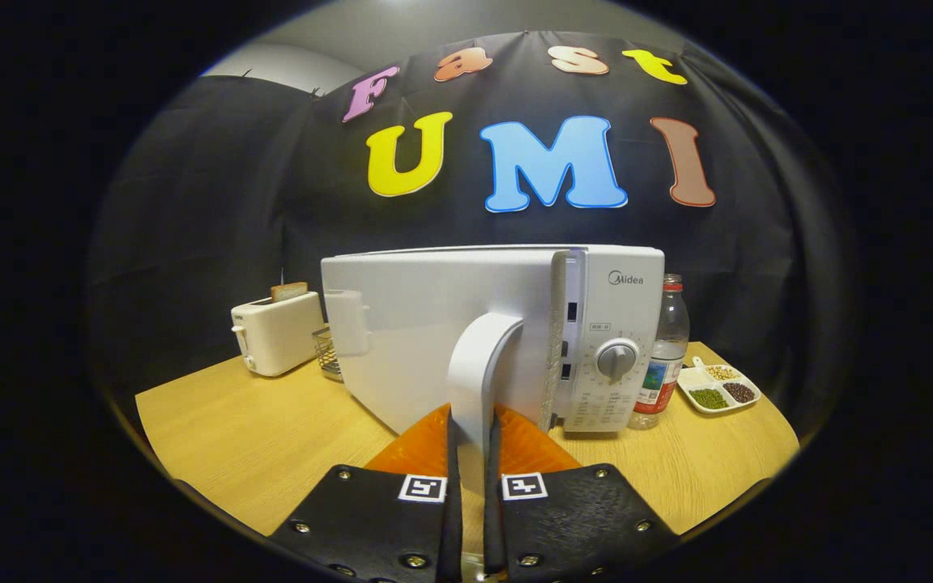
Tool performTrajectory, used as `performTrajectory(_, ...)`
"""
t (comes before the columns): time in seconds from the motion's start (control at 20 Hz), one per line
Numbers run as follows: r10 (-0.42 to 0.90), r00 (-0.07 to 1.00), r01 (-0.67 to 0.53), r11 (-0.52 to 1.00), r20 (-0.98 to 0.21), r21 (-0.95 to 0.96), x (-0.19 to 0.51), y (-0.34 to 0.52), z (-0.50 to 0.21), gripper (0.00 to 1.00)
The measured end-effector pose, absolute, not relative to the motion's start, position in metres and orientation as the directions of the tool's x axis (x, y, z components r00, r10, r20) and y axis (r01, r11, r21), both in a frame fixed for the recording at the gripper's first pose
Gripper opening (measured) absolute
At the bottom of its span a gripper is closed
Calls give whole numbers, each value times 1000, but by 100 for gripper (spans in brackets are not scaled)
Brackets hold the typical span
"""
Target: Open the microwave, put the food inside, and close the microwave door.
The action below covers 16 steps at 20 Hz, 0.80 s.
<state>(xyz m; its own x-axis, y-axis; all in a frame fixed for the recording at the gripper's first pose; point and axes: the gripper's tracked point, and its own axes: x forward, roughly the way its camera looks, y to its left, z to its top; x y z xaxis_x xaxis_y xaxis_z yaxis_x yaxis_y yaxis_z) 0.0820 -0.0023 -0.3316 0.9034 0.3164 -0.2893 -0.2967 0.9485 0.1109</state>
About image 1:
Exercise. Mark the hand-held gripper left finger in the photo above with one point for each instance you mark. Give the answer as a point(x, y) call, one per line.
point(450, 518)

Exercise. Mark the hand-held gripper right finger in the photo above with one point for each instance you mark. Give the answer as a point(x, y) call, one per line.
point(495, 518)

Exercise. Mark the white microwave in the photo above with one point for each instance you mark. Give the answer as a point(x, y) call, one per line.
point(418, 324)

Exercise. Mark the clear plastic water bottle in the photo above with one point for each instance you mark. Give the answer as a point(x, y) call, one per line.
point(665, 356)

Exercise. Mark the white divided bean dish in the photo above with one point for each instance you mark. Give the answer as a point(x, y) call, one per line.
point(697, 379)

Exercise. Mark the white toaster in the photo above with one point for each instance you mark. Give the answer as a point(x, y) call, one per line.
point(280, 336)

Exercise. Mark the toast slice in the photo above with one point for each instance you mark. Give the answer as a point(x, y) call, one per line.
point(289, 291)

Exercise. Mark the black backdrop cloth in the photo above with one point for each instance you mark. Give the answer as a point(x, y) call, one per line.
point(207, 202)

